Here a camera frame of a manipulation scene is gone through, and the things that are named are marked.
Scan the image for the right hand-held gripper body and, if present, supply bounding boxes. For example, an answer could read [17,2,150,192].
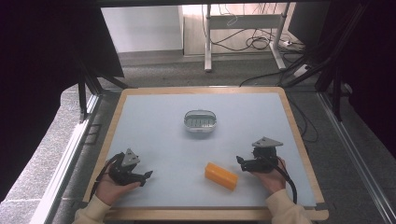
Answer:
[241,136,284,174]

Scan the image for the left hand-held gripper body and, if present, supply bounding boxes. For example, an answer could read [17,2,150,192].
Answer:
[107,147,148,188]

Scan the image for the orange soap bar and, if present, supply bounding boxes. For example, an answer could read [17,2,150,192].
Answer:
[204,161,239,192]

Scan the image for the metal soap dish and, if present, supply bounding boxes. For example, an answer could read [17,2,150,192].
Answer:
[183,109,218,133]

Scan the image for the person's right hand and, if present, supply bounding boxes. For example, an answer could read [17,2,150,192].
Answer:
[251,156,287,196]

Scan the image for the person's left hand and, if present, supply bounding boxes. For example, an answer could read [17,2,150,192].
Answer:
[94,160,142,206]

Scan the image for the black metal stand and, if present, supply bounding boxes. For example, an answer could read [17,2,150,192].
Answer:
[281,3,372,122]
[73,50,129,124]

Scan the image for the white power strip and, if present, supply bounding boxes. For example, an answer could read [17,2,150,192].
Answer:
[292,63,312,78]

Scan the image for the dark curtain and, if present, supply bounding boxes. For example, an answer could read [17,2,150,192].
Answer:
[0,0,125,203]
[288,0,396,160]

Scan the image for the white cabinet panel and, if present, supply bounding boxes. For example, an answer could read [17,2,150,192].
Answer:
[101,5,184,53]

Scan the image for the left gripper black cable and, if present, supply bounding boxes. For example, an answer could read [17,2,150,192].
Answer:
[89,152,125,202]

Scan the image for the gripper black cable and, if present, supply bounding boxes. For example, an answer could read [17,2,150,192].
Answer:
[89,152,125,202]
[261,154,298,205]

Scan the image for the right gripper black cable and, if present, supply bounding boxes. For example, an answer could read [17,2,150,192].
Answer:
[261,154,298,205]

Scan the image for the black floor cables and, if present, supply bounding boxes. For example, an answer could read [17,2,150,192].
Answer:
[210,3,316,88]

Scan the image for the white desk frame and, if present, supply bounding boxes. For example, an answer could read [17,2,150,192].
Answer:
[201,3,291,73]

